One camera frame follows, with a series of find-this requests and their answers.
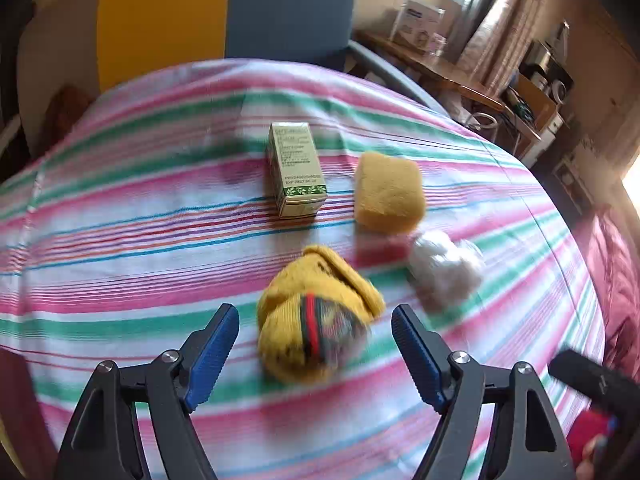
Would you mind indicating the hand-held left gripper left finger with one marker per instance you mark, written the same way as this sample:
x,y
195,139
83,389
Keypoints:
x,y
210,360

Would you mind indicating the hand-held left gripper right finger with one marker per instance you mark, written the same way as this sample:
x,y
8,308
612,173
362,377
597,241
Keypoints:
x,y
420,360

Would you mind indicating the yellow striped sock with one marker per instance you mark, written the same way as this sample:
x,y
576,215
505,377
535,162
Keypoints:
x,y
300,310

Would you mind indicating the white rolled socks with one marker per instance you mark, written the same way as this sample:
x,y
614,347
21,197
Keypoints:
x,y
445,270

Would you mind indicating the person's red jacket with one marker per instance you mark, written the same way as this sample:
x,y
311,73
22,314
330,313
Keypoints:
x,y
615,270

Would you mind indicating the striped tablecloth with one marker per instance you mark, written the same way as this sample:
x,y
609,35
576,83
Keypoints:
x,y
150,240

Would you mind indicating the yellow sponge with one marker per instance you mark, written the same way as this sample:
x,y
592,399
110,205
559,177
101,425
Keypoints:
x,y
387,192

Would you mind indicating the maroon gift box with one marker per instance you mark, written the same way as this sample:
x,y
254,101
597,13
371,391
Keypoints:
x,y
20,420

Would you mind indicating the small green carton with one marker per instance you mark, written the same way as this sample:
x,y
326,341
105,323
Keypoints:
x,y
295,170

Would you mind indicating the wooden side desk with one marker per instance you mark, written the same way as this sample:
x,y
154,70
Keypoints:
x,y
430,67

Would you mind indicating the cluttered wooden shelf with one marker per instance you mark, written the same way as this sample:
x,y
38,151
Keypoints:
x,y
540,90

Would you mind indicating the pink mug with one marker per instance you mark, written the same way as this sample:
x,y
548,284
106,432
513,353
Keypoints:
x,y
437,45

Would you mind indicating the white appliance box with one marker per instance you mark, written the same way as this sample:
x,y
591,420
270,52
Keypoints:
x,y
415,22

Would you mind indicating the yellow chair back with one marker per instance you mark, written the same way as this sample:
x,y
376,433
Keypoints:
x,y
160,20

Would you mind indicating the patterned curtain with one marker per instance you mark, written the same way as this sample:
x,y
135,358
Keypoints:
x,y
500,20

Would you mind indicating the blue armchair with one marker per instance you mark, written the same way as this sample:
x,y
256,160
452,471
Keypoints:
x,y
290,10

